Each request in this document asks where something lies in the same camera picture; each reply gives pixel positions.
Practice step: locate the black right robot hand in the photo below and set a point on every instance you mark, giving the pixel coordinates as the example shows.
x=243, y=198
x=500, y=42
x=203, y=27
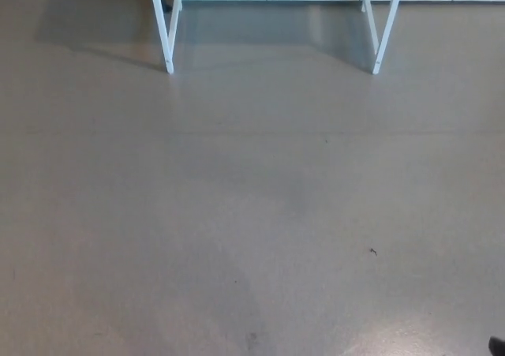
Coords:
x=498, y=346

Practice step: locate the small black object under desk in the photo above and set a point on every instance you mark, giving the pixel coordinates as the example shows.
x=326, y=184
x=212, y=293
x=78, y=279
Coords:
x=167, y=5

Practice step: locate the white metal desk leg frame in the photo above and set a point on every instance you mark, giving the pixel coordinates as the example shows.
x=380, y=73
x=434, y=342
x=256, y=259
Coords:
x=161, y=24
x=388, y=24

